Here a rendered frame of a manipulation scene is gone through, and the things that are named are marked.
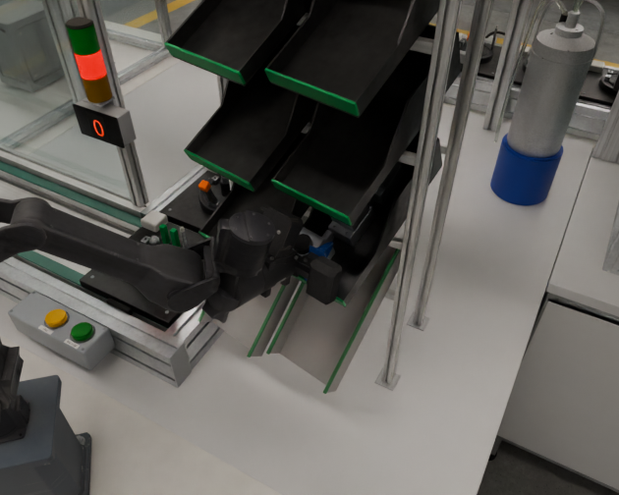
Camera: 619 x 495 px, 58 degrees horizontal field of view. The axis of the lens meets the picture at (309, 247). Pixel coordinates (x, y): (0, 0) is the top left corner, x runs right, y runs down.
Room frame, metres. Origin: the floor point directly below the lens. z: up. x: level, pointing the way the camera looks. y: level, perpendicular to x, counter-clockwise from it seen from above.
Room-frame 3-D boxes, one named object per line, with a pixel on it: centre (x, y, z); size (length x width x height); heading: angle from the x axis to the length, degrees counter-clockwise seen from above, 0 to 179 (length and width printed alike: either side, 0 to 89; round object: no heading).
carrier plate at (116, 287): (0.86, 0.32, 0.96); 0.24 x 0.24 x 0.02; 61
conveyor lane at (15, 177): (1.03, 0.57, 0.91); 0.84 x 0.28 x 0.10; 61
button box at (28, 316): (0.72, 0.50, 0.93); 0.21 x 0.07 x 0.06; 61
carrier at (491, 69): (1.90, -0.57, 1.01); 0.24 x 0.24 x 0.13; 61
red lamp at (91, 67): (1.06, 0.43, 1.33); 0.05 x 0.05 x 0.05
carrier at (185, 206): (1.09, 0.20, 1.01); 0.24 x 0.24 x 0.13; 61
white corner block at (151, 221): (1.00, 0.36, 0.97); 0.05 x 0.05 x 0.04; 61
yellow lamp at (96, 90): (1.06, 0.43, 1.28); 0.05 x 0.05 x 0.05
